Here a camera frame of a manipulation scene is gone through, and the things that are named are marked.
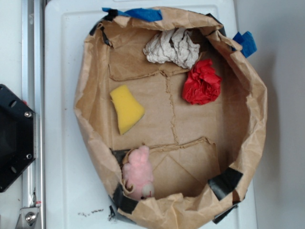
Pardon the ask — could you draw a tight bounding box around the crumpled red paper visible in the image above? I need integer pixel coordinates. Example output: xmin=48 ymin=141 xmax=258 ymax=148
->
xmin=182 ymin=59 xmax=222 ymax=105

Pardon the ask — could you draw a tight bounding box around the crumpled white paper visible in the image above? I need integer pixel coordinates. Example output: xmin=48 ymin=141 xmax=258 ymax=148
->
xmin=143 ymin=28 xmax=200 ymax=69

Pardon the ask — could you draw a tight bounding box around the brown paper bag tray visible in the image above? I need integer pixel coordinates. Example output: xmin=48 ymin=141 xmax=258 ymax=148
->
xmin=74 ymin=7 xmax=267 ymax=229

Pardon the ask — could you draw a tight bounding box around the yellow sponge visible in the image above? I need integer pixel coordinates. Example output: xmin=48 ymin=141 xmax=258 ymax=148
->
xmin=110 ymin=85 xmax=145 ymax=135

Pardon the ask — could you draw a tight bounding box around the pink plush toy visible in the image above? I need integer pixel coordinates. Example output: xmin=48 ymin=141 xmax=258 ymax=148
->
xmin=122 ymin=146 xmax=154 ymax=200

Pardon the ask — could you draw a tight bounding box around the black tape bottom left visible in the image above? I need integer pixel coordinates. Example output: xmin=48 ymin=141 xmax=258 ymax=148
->
xmin=112 ymin=184 xmax=139 ymax=214

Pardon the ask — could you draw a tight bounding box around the black tape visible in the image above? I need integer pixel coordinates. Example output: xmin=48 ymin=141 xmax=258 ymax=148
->
xmin=208 ymin=167 xmax=243 ymax=200
xmin=112 ymin=184 xmax=139 ymax=214

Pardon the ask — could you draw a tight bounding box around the black tape bottom right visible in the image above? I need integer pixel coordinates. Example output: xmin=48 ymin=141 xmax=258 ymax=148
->
xmin=208 ymin=167 xmax=243 ymax=200

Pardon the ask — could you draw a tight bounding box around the blue tape top piece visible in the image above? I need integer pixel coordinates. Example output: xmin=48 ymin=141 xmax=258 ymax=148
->
xmin=102 ymin=8 xmax=163 ymax=22

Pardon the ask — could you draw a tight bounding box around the blue tape piece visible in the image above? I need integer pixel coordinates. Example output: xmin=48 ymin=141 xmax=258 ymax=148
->
xmin=102 ymin=8 xmax=163 ymax=22
xmin=233 ymin=31 xmax=257 ymax=58

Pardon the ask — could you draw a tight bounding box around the blue tape right piece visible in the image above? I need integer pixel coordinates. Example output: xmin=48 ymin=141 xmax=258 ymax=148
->
xmin=233 ymin=31 xmax=257 ymax=58

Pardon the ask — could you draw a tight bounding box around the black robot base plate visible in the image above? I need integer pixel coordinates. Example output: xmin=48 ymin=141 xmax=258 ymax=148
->
xmin=0 ymin=84 xmax=35 ymax=193

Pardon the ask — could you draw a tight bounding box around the aluminium frame rail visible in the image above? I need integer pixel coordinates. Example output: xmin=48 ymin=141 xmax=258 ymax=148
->
xmin=21 ymin=0 xmax=47 ymax=229

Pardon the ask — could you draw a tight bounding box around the metal corner bracket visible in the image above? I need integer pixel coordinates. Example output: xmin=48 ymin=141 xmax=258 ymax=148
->
xmin=15 ymin=207 xmax=41 ymax=229

